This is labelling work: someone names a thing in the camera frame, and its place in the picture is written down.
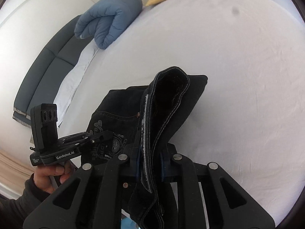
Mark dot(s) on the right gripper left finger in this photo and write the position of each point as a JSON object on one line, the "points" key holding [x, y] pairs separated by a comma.
{"points": [[118, 176]]}

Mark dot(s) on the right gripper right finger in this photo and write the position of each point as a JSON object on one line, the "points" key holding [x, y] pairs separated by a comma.
{"points": [[189, 208]]}

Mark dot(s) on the black denim pants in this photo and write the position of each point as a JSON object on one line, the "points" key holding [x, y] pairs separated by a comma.
{"points": [[147, 117]]}

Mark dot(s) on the left forearm dark sleeve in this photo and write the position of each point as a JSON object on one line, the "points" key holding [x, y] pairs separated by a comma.
{"points": [[14, 212]]}

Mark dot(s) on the left hand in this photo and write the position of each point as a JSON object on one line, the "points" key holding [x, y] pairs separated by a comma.
{"points": [[43, 174]]}

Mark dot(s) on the white bed mattress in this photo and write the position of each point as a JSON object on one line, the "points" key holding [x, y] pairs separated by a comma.
{"points": [[250, 117]]}

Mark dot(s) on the blue folded duvet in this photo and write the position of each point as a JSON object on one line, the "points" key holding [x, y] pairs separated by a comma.
{"points": [[106, 20]]}

